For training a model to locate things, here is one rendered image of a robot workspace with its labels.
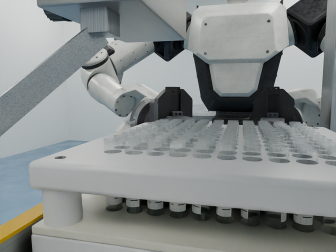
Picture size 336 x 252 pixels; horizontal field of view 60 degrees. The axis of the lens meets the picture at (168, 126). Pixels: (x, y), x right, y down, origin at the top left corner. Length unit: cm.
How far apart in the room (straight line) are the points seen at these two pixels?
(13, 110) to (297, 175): 23
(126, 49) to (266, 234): 72
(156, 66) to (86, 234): 532
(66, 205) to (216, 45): 68
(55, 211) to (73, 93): 607
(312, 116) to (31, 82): 55
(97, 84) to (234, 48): 38
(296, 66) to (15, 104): 509
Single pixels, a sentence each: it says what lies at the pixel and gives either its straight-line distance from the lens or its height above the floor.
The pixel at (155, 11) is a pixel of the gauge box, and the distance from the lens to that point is 32.
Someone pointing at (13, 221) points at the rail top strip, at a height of 95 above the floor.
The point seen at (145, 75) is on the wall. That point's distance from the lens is 556.
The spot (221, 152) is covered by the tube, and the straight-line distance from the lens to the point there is 20.
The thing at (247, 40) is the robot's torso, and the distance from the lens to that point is 83.
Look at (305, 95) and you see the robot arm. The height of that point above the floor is 103.
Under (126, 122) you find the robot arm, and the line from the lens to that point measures 61.
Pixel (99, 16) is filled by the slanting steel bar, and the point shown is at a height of 111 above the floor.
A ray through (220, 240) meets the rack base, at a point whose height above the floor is 95.
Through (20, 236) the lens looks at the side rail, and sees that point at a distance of 24.
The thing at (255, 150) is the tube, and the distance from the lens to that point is 20.
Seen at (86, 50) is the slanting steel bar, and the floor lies 108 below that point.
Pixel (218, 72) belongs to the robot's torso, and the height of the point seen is 109.
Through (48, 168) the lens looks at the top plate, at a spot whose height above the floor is 99.
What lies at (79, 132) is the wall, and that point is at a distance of 628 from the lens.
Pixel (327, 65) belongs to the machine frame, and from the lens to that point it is 52.
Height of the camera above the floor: 104
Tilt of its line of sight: 7 degrees down
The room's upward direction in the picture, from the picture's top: straight up
